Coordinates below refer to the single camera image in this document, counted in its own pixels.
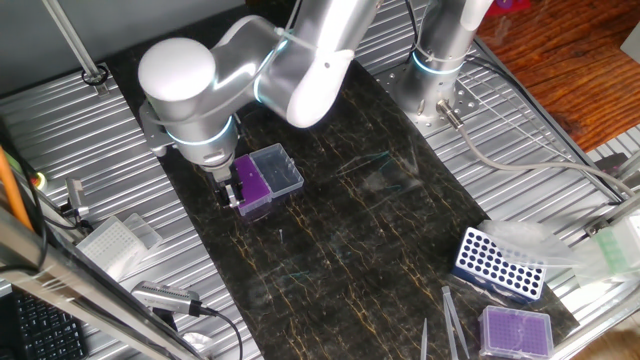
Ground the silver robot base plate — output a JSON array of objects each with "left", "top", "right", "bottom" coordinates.
[{"left": 372, "top": 59, "right": 481, "bottom": 139}]

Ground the black cable loop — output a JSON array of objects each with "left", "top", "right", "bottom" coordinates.
[{"left": 47, "top": 202, "right": 96, "bottom": 234}]

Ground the black keyboard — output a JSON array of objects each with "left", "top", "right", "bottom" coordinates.
[{"left": 9, "top": 292, "right": 90, "bottom": 360}]

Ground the red plastic object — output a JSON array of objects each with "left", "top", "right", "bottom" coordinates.
[{"left": 487, "top": 0, "right": 532, "bottom": 17}]

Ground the black camera cable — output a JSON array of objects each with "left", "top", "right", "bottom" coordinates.
[{"left": 198, "top": 305, "right": 245, "bottom": 360}]

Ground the orange rod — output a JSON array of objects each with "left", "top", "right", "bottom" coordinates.
[{"left": 0, "top": 146, "right": 34, "bottom": 232}]

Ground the dark blue object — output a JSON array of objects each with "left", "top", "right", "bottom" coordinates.
[{"left": 451, "top": 225, "right": 547, "bottom": 305}]

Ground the black ring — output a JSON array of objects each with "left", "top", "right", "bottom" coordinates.
[{"left": 81, "top": 64, "right": 110, "bottom": 87}]

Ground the thick black cable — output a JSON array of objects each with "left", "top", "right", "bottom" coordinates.
[{"left": 0, "top": 117, "right": 49, "bottom": 276}]

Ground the closed purple pipette tip box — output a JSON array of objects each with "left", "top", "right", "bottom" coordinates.
[{"left": 477, "top": 304, "right": 555, "bottom": 360}]

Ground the grey flat object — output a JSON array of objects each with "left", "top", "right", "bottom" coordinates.
[{"left": 620, "top": 24, "right": 640, "bottom": 64}]

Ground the silver ridged camera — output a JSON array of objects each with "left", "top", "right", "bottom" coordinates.
[{"left": 130, "top": 279, "right": 205, "bottom": 334}]

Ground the dark marble pattern mat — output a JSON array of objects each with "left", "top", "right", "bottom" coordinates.
[{"left": 104, "top": 4, "right": 582, "bottom": 360}]

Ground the dark flat device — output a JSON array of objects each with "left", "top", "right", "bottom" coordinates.
[{"left": 592, "top": 152, "right": 631, "bottom": 174}]

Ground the purple pipette tip holder box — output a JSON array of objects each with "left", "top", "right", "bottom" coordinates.
[{"left": 232, "top": 143, "right": 305, "bottom": 217}]

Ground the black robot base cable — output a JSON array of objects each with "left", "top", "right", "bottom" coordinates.
[{"left": 403, "top": 0, "right": 422, "bottom": 59}]

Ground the grey metal clamp bracket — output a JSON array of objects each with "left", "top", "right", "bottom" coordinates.
[{"left": 66, "top": 178, "right": 91, "bottom": 219}]

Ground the silver camera pole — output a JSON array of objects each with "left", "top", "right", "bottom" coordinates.
[{"left": 41, "top": 0, "right": 111, "bottom": 97}]

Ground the grey hose cable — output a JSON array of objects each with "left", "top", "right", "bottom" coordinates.
[{"left": 435, "top": 98, "right": 639, "bottom": 197}]

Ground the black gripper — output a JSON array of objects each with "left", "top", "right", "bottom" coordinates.
[{"left": 207, "top": 168, "right": 248, "bottom": 210}]

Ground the wrapped metal frame bar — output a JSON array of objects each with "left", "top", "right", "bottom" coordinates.
[{"left": 0, "top": 205, "right": 209, "bottom": 360}]

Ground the green pipette tip box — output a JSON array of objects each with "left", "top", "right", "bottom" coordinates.
[{"left": 574, "top": 207, "right": 640, "bottom": 289}]

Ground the aluminium frame rail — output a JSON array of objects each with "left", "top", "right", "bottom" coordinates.
[{"left": 583, "top": 192, "right": 640, "bottom": 239}]

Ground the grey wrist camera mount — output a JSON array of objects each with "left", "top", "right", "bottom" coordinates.
[{"left": 138, "top": 102, "right": 171, "bottom": 159}]

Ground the white pipette tip box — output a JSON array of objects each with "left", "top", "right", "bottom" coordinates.
[{"left": 74, "top": 212, "right": 165, "bottom": 283}]

